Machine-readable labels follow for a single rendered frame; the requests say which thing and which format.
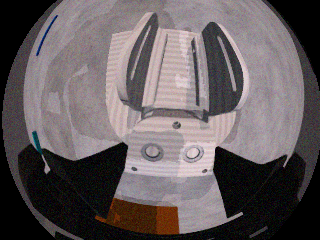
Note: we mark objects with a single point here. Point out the teal flat bar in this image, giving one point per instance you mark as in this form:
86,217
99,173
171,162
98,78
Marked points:
37,144

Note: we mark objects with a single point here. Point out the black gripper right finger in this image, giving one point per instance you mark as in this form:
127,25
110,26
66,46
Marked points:
239,179

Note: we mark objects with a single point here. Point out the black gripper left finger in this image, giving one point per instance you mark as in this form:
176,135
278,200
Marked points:
95,177

